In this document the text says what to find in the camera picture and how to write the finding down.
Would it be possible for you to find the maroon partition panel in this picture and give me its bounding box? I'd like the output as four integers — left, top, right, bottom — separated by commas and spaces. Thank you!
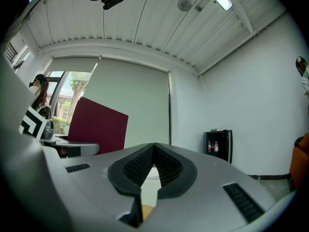
67, 97, 129, 156

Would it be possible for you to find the black metal grille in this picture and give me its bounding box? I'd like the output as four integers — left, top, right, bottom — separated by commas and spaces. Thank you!
3, 42, 17, 62

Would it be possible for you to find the grey roller blind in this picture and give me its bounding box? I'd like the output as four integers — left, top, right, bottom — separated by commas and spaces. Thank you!
45, 57, 101, 73
83, 58, 171, 149

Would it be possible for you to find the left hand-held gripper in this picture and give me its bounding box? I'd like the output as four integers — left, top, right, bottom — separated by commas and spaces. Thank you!
18, 106, 100, 158

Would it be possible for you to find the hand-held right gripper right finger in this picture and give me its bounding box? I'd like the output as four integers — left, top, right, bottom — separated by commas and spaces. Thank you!
154, 143, 278, 232

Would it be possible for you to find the black mini fridge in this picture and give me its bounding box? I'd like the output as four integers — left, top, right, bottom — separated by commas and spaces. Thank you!
203, 129, 234, 164

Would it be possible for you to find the black-framed side window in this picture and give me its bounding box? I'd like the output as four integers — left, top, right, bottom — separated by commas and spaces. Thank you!
13, 49, 32, 74

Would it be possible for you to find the white flower-shaped cushion seat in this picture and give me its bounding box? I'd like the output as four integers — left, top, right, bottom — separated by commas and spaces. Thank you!
141, 167, 162, 222

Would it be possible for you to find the round ceiling smoke detector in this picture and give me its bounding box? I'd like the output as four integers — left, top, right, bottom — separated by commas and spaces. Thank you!
177, 0, 193, 12

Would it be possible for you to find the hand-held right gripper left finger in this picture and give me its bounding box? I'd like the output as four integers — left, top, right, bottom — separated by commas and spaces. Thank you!
60, 143, 155, 228

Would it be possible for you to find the orange bag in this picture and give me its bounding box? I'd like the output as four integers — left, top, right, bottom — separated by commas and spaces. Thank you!
289, 133, 309, 190

